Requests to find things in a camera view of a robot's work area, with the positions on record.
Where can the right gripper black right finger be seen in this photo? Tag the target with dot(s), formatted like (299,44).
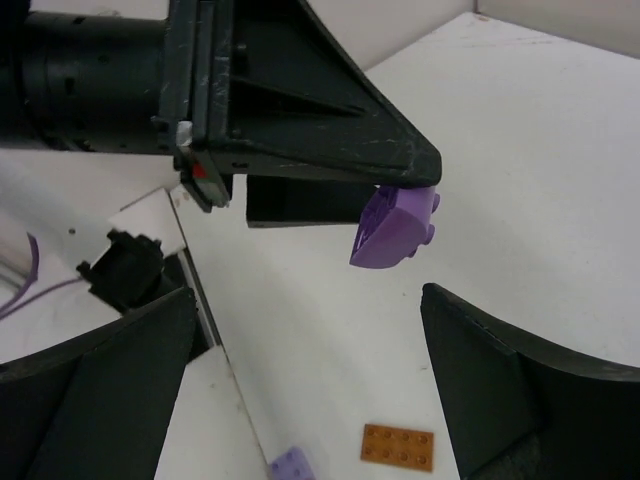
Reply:
(518,406)

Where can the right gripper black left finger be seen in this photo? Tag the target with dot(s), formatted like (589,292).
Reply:
(98,406)

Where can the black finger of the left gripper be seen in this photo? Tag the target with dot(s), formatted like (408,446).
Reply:
(273,94)
(274,202)

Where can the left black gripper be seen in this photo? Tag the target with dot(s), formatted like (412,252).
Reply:
(98,84)

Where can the dark purple lego brick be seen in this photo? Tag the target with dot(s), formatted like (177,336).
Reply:
(393,225)

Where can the orange lego plate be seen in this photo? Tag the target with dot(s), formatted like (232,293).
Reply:
(398,447)

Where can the pale lavender lego brick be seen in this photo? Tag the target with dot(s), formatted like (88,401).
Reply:
(291,465)

